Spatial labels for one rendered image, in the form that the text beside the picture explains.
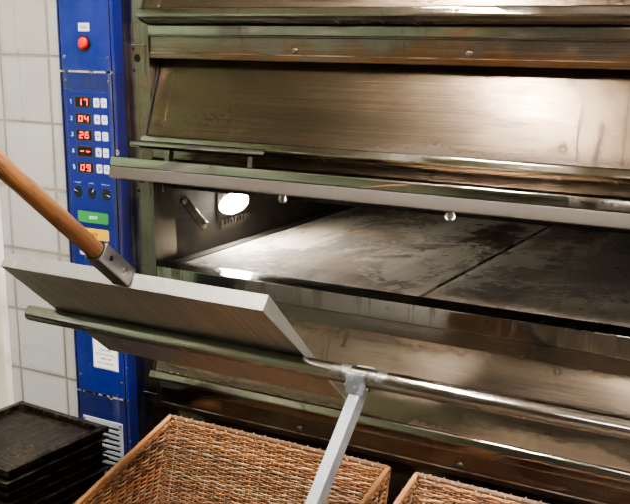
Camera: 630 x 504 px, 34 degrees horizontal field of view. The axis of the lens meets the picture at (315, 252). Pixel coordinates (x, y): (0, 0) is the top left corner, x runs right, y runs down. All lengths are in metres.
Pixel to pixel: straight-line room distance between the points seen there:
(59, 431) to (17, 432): 0.09
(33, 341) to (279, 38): 1.02
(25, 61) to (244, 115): 0.61
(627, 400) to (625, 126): 0.48
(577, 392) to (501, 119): 0.51
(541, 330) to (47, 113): 1.22
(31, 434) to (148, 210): 0.55
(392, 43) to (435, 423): 0.72
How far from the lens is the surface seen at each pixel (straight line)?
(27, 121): 2.50
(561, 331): 1.88
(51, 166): 2.46
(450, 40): 1.88
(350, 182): 1.82
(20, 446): 2.31
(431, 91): 1.92
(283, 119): 2.05
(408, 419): 2.03
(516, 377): 1.96
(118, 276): 1.68
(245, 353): 1.73
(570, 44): 1.81
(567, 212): 1.68
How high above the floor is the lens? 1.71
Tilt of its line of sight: 13 degrees down
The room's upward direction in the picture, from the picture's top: straight up
